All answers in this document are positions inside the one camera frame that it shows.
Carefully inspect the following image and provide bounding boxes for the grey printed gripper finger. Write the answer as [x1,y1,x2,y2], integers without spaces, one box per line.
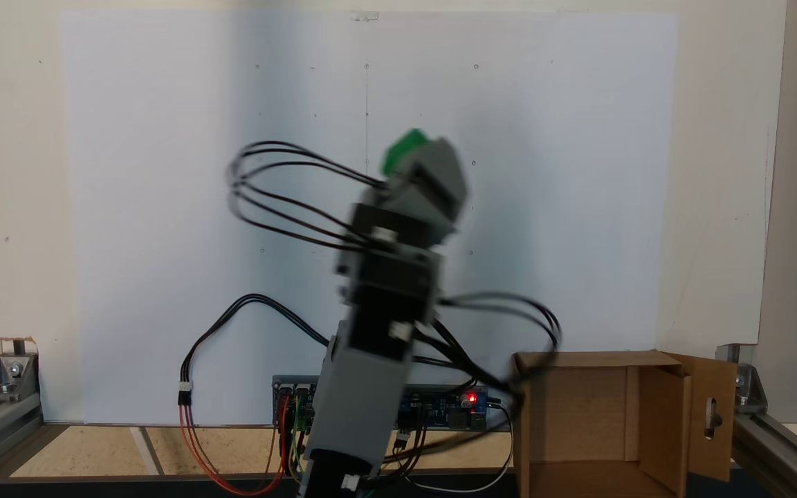
[402,137,470,208]

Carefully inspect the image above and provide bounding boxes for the green dice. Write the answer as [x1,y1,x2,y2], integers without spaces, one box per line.
[381,128,434,178]

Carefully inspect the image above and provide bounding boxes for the blue circuit board with capacitor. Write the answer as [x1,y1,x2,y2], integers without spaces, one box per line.
[398,388,490,431]

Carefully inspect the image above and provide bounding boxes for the grey mounting plate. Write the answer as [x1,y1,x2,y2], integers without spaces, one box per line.
[271,374,511,433]

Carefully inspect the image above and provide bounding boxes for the brown cardboard box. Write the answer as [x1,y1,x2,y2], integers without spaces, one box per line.
[511,349,740,498]

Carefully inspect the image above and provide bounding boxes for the small board with jumper wires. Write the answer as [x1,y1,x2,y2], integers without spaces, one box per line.
[273,378,318,427]

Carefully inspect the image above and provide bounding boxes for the black cable with white connector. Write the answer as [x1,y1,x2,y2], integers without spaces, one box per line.
[178,293,334,409]

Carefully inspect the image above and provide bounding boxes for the orange red wires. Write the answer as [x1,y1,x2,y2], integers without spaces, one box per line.
[178,404,289,497]

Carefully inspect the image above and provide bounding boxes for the metal corner bracket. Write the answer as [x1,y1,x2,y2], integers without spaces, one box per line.
[0,338,42,404]
[717,344,768,416]

